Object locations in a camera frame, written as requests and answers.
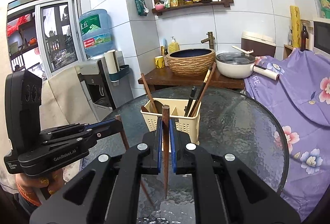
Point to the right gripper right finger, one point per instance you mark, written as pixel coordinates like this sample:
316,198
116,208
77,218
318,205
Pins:
225,190

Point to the round glass table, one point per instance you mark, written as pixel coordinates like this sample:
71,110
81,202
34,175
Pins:
229,123

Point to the yellow mug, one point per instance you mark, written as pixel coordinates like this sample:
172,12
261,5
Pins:
159,62

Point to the teal cup holder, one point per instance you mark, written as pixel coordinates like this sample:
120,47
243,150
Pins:
124,70

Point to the purple floral cloth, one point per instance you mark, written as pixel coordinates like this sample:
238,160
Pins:
300,102

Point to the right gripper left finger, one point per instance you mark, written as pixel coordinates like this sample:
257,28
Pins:
107,190

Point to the white pan with lid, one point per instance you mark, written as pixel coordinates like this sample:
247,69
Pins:
241,66

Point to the white microwave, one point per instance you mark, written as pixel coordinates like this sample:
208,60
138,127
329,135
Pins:
320,38

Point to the left hand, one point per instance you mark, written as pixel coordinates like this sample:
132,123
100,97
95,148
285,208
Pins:
26,185

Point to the water dispenser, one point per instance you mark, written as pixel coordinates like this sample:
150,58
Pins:
102,94

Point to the black chopstick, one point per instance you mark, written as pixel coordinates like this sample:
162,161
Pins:
200,92
191,97

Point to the green wall packet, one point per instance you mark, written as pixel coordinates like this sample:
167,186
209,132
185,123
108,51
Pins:
142,9

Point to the brass faucet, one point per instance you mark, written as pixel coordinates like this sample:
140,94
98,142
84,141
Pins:
210,40

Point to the paper cup stack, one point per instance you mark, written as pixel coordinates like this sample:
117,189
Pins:
112,62

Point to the yellow soap dispenser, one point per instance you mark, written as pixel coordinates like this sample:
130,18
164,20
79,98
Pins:
173,46

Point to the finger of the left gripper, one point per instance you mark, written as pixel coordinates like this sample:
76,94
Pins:
100,124
87,139

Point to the brown glass bottle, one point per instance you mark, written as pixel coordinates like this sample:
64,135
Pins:
304,39

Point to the yellow roll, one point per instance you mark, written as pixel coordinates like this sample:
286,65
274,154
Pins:
296,26

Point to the blue water jug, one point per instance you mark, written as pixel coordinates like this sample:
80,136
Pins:
96,32

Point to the green instant noodle cups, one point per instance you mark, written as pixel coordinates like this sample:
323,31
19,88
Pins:
325,8

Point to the cream plastic utensil holder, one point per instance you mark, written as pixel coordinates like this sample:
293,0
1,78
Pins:
189,125

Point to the woven basin sink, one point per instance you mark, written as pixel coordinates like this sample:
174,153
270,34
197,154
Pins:
191,62

